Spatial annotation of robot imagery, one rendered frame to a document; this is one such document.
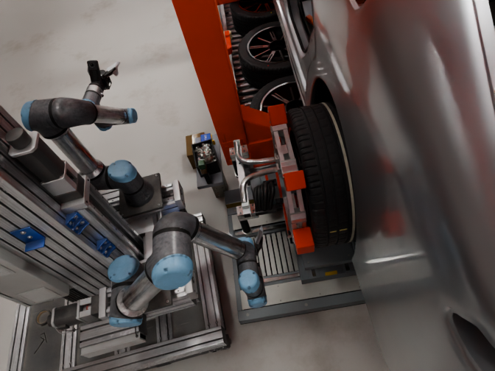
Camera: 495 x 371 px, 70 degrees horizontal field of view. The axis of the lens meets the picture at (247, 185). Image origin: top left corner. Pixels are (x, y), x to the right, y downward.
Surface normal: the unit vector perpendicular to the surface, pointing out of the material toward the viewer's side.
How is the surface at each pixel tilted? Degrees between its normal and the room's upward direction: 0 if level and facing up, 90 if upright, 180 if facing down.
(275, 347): 0
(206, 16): 90
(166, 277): 85
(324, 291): 0
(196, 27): 90
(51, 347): 0
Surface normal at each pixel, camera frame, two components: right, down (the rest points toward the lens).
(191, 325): -0.16, -0.55
